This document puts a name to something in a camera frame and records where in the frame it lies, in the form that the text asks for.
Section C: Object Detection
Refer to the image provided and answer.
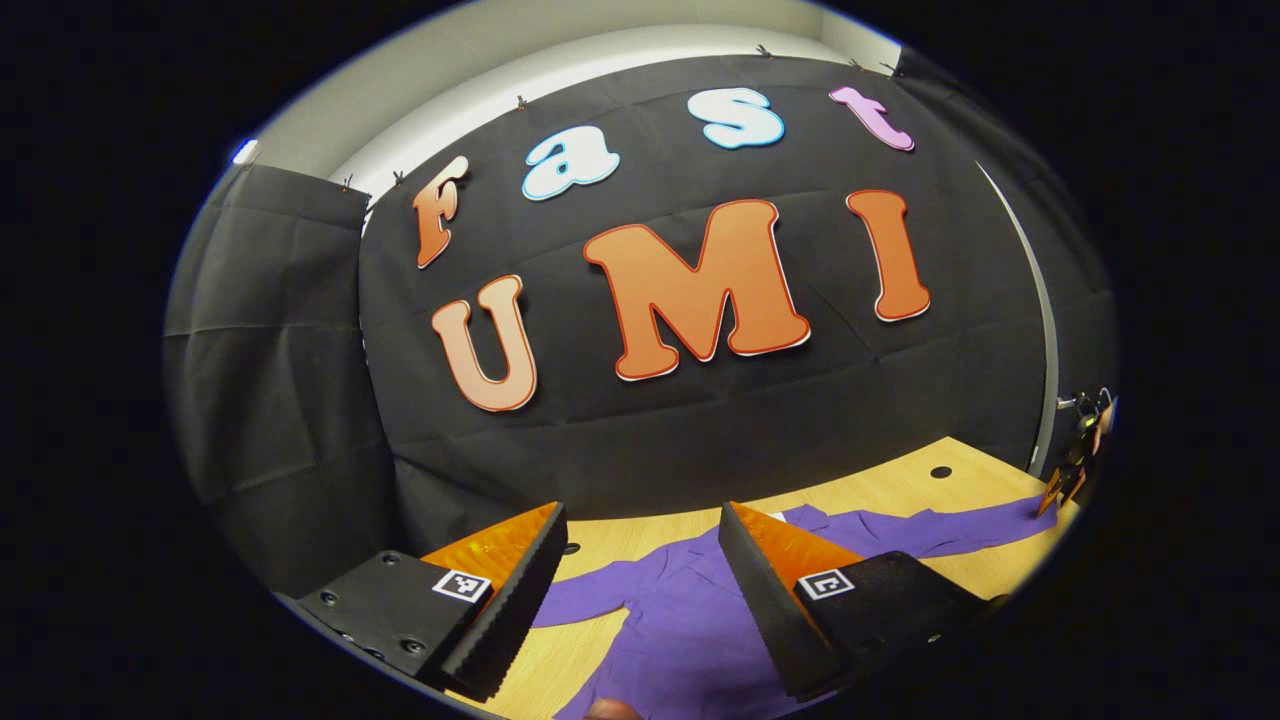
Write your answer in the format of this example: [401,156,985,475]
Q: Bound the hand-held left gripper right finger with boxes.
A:
[718,500,1011,701]

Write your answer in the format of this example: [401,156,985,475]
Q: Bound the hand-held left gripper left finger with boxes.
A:
[290,500,571,703]

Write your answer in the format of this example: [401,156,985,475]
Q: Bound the purple long-sleeved shirt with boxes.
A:
[530,497,1061,720]

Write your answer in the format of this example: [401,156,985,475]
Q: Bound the white curved stand pole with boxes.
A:
[975,160,1061,476]

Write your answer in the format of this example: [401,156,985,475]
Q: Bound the plain black side curtain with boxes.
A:
[890,45,1119,471]
[165,165,401,601]

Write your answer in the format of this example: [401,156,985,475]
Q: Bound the black backdrop cloth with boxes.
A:
[355,55,1051,551]

